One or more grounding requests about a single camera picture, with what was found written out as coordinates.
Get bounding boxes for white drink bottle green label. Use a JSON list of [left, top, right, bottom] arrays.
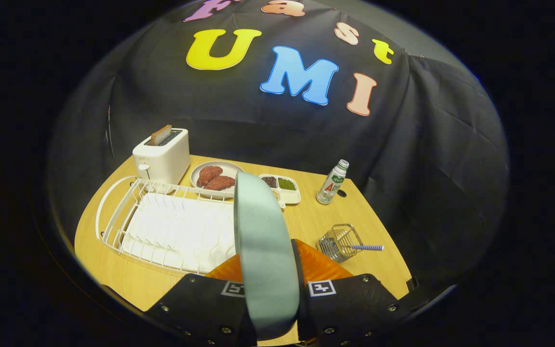
[[316, 160, 350, 205]]

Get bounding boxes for brown meat patty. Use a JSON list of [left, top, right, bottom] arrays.
[[205, 176, 236, 191], [197, 166, 223, 187]]

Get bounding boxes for black backdrop cloth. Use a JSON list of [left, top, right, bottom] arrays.
[[46, 0, 509, 299]]

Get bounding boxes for pale green plate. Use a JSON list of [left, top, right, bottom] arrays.
[[234, 172, 301, 341]]

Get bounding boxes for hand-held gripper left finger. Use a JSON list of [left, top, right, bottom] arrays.
[[145, 253, 259, 347]]

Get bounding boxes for white toaster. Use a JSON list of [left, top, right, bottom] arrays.
[[132, 128, 191, 185]]

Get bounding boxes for toast slice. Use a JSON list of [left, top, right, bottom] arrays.
[[151, 125, 172, 146]]

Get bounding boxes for grey plate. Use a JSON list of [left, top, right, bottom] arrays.
[[190, 160, 245, 200]]

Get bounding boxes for white wire dish rack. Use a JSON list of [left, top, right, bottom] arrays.
[[95, 175, 242, 275]]

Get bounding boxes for white divided dish with beans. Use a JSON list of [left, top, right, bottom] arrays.
[[258, 173, 302, 209]]

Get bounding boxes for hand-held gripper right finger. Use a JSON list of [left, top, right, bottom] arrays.
[[291, 239, 457, 347]]

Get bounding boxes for metal wire basket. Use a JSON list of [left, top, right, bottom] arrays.
[[317, 224, 365, 263]]

